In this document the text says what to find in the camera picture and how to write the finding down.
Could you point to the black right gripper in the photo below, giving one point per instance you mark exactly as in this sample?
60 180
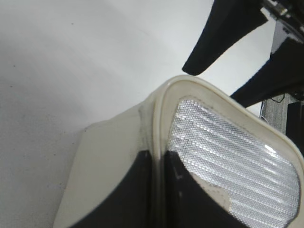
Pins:
231 20

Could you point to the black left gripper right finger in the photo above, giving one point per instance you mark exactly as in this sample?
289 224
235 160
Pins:
187 204

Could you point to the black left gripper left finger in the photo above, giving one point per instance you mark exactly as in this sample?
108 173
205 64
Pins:
129 205

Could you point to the cream insulated lunch bag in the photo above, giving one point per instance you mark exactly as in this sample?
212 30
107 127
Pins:
254 172

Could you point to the black equipment stand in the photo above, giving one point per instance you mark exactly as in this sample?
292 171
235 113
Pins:
295 124

